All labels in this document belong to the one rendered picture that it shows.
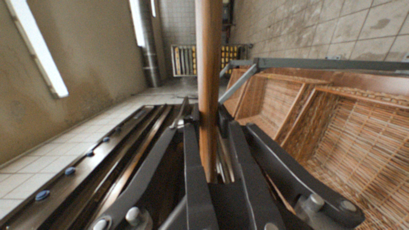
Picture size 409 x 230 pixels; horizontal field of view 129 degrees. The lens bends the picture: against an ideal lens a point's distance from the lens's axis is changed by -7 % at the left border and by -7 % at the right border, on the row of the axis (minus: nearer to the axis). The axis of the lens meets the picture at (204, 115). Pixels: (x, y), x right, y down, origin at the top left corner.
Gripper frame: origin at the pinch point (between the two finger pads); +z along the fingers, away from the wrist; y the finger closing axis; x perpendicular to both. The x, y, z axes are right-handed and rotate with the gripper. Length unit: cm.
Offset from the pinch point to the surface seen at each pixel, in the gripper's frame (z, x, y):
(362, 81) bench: 23, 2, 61
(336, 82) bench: 31, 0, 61
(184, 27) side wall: 498, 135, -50
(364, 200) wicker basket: 3, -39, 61
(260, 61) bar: 36.0, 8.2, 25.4
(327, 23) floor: 102, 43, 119
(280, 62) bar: 36, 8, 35
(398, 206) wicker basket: -3, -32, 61
